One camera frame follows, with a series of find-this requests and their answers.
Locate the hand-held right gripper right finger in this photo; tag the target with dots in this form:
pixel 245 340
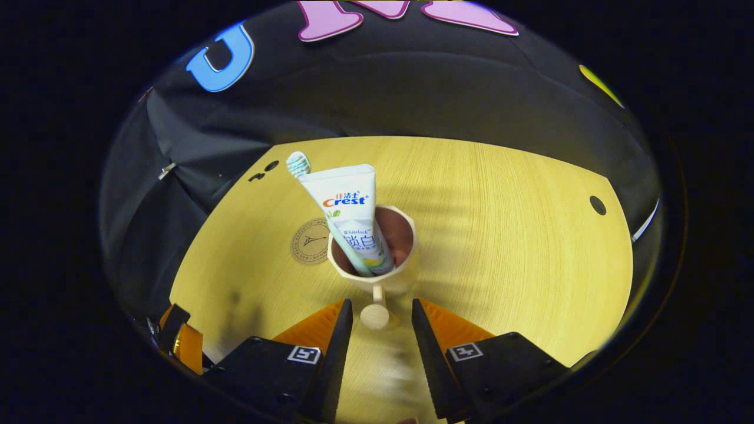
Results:
pixel 433 365

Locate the white toothpaste tube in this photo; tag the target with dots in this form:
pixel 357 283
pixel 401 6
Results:
pixel 347 200

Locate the round brown coaster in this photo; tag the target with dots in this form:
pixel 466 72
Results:
pixel 307 244

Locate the light blue toothbrush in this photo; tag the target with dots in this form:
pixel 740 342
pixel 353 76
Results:
pixel 298 164

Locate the metal cloth clip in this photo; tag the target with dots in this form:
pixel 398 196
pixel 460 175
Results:
pixel 166 171

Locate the wooden desktop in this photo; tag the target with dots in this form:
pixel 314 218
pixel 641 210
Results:
pixel 518 253

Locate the black backdrop cloth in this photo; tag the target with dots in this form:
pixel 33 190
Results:
pixel 412 88

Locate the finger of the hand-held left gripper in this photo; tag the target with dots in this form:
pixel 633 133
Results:
pixel 188 347

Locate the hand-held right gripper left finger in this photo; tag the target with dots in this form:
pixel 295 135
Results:
pixel 330 365

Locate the beige cup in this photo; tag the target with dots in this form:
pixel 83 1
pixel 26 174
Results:
pixel 400 277

